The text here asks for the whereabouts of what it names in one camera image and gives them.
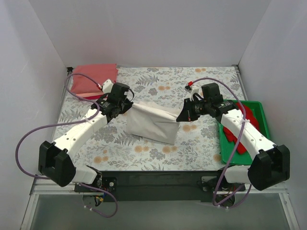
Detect white printed t-shirt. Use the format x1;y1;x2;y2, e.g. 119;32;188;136
127;102;180;145

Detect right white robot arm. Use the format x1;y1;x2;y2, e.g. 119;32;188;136
177;82;290;191

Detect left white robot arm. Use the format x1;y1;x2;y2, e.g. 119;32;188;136
38;80;133;192

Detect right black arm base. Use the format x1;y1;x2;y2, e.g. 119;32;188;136
196;176;241;208

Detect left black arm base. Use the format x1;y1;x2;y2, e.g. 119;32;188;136
74;177;117;207

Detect folded crimson t-shirt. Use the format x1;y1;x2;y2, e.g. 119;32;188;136
84;92;104;100

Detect folded light peach t-shirt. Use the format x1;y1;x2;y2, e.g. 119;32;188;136
75;89;103;99

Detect folded salmon pink t-shirt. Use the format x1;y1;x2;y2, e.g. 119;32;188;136
71;63;118;93

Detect red crumpled t-shirt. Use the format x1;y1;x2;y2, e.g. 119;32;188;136
223;102;261;155

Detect green plastic tray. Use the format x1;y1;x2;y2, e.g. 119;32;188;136
218;101;271;165

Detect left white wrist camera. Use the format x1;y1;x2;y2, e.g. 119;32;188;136
97;79;114;93

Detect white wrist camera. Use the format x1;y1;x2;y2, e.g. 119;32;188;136
184;81;200;101
97;79;114;93

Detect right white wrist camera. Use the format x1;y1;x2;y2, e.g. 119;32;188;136
184;81;200;101

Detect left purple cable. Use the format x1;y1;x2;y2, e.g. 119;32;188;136
15;73;118;219

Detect purple cable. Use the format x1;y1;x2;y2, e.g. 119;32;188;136
191;78;252;209
15;73;118;219

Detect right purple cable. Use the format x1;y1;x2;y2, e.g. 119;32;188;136
191;78;252;209

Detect aluminium frame rail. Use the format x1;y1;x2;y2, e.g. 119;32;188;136
20;179;74;230

